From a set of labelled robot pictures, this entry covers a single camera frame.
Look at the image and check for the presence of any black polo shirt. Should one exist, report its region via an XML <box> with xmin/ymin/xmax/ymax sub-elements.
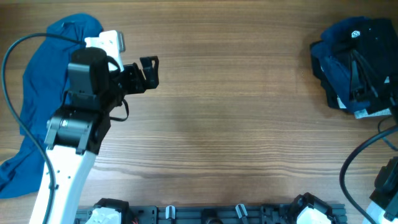
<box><xmin>310</xmin><ymin>17</ymin><xmax>398</xmax><ymax>115</ymax></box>

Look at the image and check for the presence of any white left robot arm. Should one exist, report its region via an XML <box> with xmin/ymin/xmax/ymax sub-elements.
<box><xmin>29</xmin><ymin>47</ymin><xmax>159</xmax><ymax>223</ymax></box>

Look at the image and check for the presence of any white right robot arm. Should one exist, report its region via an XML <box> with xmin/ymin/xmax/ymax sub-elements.
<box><xmin>287</xmin><ymin>157</ymin><xmax>397</xmax><ymax>224</ymax></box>

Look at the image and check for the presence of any blue polo shirt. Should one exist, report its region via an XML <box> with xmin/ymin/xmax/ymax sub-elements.
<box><xmin>1</xmin><ymin>14</ymin><xmax>103</xmax><ymax>198</ymax></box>

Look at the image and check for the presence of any folded navy blue garment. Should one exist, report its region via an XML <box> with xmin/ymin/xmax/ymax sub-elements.
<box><xmin>310</xmin><ymin>16</ymin><xmax>369</xmax><ymax>113</ymax></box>

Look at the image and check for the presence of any grey folded cloth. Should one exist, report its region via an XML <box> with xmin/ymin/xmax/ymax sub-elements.
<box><xmin>354</xmin><ymin>109</ymin><xmax>391</xmax><ymax>119</ymax></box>

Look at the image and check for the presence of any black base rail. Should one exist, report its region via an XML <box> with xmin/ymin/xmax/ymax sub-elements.
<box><xmin>76</xmin><ymin>203</ymin><xmax>348</xmax><ymax>224</ymax></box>

